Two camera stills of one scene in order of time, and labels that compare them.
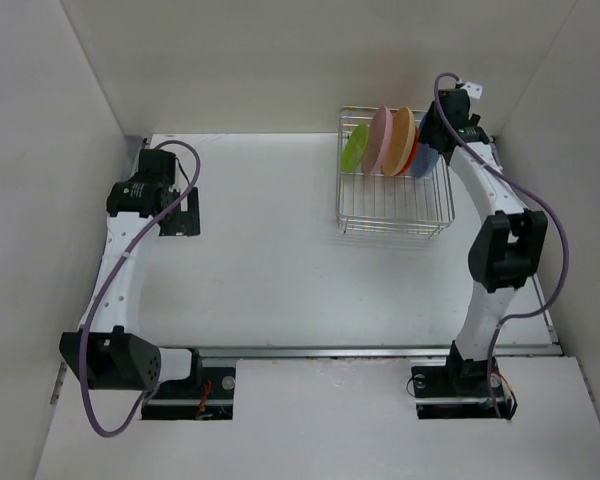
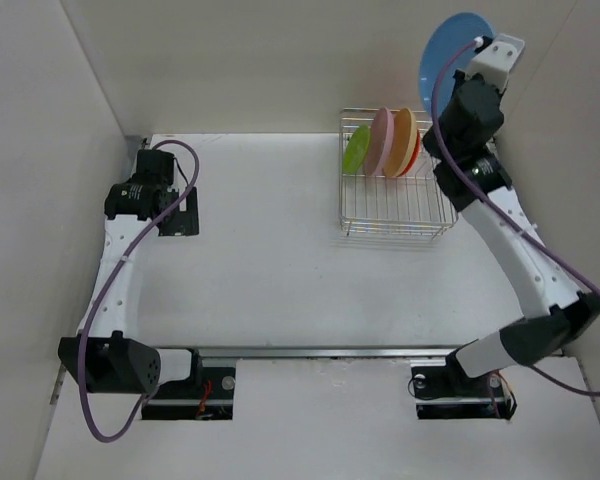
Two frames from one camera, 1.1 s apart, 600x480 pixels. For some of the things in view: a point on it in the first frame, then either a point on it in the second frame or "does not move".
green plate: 355,148 does not move
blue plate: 426,159 -> 447,40
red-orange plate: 416,144 does not move
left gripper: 185,222 does not move
